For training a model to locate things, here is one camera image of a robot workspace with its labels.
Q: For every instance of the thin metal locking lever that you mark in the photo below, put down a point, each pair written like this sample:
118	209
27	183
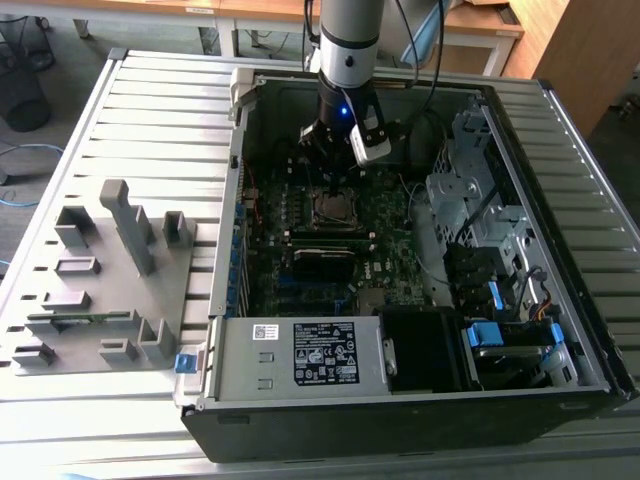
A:
311	181

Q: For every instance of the silver CPU green edge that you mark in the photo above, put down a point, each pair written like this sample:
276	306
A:
336	210

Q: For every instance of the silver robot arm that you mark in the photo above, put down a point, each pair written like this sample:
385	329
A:
350	40

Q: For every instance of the green motherboard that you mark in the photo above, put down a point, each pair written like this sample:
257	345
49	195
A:
395	240

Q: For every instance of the silver metal drive cage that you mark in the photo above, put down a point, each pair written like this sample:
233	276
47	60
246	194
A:
450	192

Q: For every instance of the black graphics card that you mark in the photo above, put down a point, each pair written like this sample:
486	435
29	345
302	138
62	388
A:
322	265

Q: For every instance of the brown chipset heatsink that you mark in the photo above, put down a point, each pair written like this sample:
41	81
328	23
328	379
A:
372	299

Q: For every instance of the black plastic drive bay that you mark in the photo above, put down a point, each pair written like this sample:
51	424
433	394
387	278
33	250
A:
470	270

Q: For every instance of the grey parts rack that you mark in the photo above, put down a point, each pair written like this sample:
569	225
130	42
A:
165	290

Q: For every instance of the blue plastic drive latch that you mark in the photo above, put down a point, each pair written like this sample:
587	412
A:
495	297

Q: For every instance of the black plastic shroud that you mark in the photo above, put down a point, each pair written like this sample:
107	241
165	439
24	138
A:
425	350

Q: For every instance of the wooden cabinet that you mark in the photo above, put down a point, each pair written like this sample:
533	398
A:
590	60

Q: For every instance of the grey power supply unit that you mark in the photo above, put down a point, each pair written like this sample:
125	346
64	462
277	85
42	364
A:
240	360

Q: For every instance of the hard disk in blue carrier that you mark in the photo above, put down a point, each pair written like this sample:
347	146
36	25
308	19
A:
485	334

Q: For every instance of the blue case latch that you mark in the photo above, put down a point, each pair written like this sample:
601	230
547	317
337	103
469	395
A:
185	363

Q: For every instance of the black mesh waste bin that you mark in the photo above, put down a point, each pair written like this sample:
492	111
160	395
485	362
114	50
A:
27	110

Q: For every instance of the green RAM stick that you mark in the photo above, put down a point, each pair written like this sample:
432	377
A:
107	316

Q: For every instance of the black open PC case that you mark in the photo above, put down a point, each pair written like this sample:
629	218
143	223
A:
350	435

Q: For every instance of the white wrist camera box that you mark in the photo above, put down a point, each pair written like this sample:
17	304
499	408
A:
370	150

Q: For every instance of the wooden desk white frame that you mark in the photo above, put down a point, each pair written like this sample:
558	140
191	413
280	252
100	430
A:
480	22
125	6

